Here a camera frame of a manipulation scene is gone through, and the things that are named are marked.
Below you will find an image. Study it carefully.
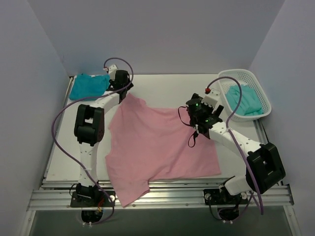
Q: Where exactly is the pink t-shirt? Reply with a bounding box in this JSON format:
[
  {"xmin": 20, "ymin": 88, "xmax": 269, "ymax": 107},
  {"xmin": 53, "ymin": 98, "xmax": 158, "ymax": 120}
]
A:
[{"xmin": 105, "ymin": 94, "xmax": 221, "ymax": 207}]

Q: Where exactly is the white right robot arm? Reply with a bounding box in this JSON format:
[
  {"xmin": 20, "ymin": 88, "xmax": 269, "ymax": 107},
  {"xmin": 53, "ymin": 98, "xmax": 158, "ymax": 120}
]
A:
[{"xmin": 186, "ymin": 93, "xmax": 286, "ymax": 203}]

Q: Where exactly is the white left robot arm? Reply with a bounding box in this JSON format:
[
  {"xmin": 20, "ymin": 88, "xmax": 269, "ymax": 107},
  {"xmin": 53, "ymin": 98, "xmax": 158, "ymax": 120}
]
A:
[{"xmin": 74, "ymin": 69, "xmax": 133, "ymax": 206}]

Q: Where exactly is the teal folded t-shirt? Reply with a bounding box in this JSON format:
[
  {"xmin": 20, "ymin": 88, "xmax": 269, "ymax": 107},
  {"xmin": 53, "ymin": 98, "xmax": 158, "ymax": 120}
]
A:
[{"xmin": 69, "ymin": 74, "xmax": 110, "ymax": 100}]

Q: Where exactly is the mint green t-shirt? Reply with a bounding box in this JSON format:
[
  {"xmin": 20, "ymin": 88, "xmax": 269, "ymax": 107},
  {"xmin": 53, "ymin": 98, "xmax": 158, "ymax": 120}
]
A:
[{"xmin": 225, "ymin": 85, "xmax": 263, "ymax": 116}]

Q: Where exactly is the white perforated plastic basket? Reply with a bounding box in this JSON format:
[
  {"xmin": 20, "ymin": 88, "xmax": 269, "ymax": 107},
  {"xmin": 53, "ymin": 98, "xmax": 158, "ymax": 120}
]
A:
[{"xmin": 218, "ymin": 69, "xmax": 272, "ymax": 122}]

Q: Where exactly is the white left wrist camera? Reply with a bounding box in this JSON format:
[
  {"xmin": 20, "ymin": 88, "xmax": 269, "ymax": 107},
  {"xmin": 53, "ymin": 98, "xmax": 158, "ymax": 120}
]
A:
[{"xmin": 103, "ymin": 64, "xmax": 118, "ymax": 81}]

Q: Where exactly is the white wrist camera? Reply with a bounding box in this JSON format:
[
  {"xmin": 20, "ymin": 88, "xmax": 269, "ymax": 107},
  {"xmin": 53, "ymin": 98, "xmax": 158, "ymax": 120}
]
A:
[
  {"xmin": 103, "ymin": 64, "xmax": 118, "ymax": 81},
  {"xmin": 201, "ymin": 88, "xmax": 221, "ymax": 109}
]

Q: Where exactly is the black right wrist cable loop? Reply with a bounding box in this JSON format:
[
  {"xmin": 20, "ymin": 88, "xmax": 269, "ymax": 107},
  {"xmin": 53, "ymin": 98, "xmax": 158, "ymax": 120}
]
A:
[{"xmin": 178, "ymin": 105, "xmax": 199, "ymax": 148}]

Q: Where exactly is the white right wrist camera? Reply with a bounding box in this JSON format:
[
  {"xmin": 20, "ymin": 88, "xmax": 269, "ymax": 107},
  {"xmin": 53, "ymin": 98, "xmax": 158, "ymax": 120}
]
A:
[{"xmin": 201, "ymin": 88, "xmax": 221, "ymax": 109}]

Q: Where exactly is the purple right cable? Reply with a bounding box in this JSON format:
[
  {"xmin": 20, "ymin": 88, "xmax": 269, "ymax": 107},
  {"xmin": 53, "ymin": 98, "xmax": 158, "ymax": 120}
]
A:
[{"xmin": 206, "ymin": 76, "xmax": 265, "ymax": 216}]

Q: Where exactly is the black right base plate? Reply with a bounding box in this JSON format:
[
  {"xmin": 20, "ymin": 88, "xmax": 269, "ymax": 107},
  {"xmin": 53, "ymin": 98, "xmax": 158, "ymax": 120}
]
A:
[{"xmin": 203, "ymin": 188, "xmax": 248, "ymax": 206}]

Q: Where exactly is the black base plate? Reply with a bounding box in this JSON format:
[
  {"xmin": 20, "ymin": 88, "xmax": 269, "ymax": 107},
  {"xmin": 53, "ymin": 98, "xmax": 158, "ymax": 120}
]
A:
[
  {"xmin": 70, "ymin": 190, "xmax": 116, "ymax": 208},
  {"xmin": 203, "ymin": 188, "xmax": 248, "ymax": 206}
]

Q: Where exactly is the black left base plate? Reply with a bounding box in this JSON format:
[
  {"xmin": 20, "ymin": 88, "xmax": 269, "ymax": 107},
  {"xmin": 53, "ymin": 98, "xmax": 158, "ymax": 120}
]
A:
[{"xmin": 70, "ymin": 190, "xmax": 116, "ymax": 208}]

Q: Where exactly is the aluminium rail frame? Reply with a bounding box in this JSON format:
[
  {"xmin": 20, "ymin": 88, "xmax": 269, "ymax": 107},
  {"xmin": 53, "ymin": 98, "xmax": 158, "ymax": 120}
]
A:
[{"xmin": 27, "ymin": 178, "xmax": 294, "ymax": 211}]

